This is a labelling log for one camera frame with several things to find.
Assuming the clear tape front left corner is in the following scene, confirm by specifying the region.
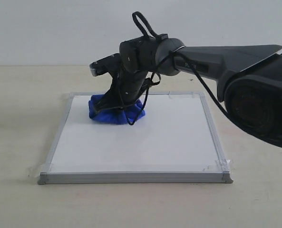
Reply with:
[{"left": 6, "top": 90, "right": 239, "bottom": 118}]
[{"left": 27, "top": 163, "right": 53, "bottom": 178}]

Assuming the clear tape corner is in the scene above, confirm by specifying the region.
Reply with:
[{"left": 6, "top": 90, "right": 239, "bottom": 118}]
[
  {"left": 168, "top": 91, "right": 205, "bottom": 99},
  {"left": 27, "top": 163, "right": 53, "bottom": 178},
  {"left": 59, "top": 93, "right": 75, "bottom": 100},
  {"left": 202, "top": 159, "right": 234, "bottom": 172}
]

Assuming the blue microfibre cloth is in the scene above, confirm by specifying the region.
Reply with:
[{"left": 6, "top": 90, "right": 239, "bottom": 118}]
[{"left": 88, "top": 94, "right": 146, "bottom": 125}]

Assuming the clear tape front right corner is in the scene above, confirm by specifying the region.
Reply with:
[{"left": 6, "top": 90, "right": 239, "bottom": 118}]
[{"left": 202, "top": 159, "right": 234, "bottom": 172}]

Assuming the clear tape back right corner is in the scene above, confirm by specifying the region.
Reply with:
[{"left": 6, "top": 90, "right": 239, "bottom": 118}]
[{"left": 168, "top": 91, "right": 205, "bottom": 99}]

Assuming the clear tape back left corner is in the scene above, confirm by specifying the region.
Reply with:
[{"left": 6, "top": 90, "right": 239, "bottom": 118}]
[{"left": 59, "top": 93, "right": 75, "bottom": 100}]

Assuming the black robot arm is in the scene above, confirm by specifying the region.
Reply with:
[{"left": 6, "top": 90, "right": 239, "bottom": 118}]
[{"left": 90, "top": 36, "right": 282, "bottom": 148}]

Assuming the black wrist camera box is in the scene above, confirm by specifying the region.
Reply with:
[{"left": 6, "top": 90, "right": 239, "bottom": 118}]
[{"left": 89, "top": 53, "right": 121, "bottom": 77}]

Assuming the white board with aluminium frame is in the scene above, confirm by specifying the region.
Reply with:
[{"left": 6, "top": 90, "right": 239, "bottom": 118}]
[{"left": 38, "top": 92, "right": 233, "bottom": 185}]

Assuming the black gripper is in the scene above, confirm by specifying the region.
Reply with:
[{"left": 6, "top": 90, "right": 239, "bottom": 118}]
[{"left": 93, "top": 68, "right": 150, "bottom": 112}]

